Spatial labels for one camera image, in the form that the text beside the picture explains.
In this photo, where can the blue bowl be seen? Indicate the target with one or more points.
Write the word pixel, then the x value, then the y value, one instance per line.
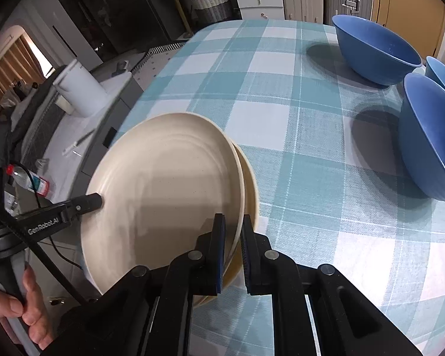
pixel 435 70
pixel 373 51
pixel 422 134

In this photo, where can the white electric kettle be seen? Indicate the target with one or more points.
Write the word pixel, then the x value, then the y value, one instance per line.
pixel 80 89

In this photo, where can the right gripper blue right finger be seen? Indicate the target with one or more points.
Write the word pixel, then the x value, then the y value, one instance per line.
pixel 268 272

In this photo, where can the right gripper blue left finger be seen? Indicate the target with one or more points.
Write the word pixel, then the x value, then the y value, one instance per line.
pixel 195 272

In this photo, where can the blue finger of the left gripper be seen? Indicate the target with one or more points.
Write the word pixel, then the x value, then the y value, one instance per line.
pixel 84 204

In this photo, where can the cream plate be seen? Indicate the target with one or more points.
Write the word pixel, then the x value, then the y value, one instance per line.
pixel 250 192
pixel 161 183

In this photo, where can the teal checked tablecloth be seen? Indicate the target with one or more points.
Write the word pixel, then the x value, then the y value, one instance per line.
pixel 323 144

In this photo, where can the woven laundry basket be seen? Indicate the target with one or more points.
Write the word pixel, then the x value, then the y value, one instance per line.
pixel 212 11

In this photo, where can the wooden door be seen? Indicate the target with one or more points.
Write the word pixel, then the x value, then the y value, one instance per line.
pixel 420 22

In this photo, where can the person's left hand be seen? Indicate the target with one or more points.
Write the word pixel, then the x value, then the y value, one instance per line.
pixel 33 312

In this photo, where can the grey white side cabinet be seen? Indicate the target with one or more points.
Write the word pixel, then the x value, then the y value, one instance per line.
pixel 66 149

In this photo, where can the blue bowl front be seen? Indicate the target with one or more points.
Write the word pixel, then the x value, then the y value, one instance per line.
pixel 422 134

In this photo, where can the plastic water bottle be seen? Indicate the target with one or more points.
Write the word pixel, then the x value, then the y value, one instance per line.
pixel 28 180

